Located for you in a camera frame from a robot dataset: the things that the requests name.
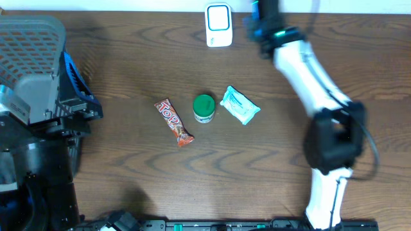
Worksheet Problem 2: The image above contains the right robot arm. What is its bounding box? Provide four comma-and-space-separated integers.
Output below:
246, 0, 365, 230

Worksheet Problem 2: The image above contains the grey plastic mesh basket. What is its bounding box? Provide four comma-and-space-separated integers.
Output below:
0, 15, 83, 177

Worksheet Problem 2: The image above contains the red Top chocolate bar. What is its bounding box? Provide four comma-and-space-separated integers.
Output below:
155, 98, 195, 147

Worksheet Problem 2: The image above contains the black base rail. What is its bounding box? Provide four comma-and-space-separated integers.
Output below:
75, 219, 380, 231

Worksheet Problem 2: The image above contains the white barcode scanner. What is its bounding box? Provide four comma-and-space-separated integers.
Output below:
205, 3, 233, 47

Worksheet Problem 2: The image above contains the green lid jar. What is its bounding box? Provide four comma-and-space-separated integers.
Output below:
193, 94, 215, 123

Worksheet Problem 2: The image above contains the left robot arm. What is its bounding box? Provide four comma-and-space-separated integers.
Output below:
1, 52, 143, 230

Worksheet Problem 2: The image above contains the teal wet wipes pack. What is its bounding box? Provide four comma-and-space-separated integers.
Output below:
220, 85, 261, 126

